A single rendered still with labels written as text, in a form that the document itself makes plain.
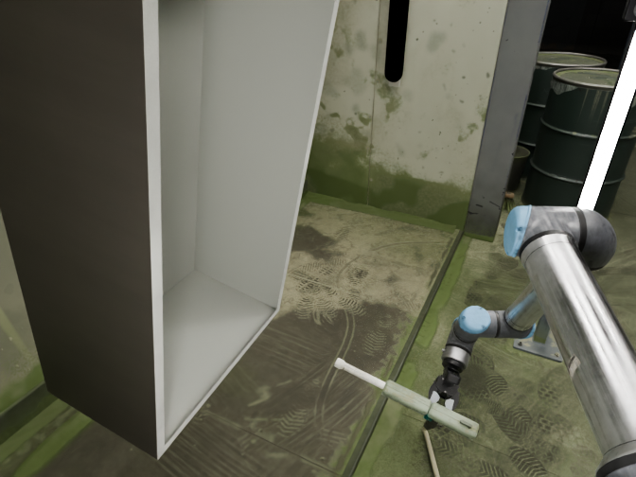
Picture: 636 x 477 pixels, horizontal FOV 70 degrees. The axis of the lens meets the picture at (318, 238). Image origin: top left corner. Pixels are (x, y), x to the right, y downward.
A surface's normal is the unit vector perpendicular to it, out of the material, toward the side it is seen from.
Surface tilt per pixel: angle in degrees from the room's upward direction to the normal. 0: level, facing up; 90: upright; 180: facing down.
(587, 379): 67
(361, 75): 90
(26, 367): 57
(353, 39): 90
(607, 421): 63
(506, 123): 90
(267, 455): 0
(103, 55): 90
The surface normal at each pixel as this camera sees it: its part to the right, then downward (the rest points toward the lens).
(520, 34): -0.45, 0.46
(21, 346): 0.75, -0.27
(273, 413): 0.00, -0.86
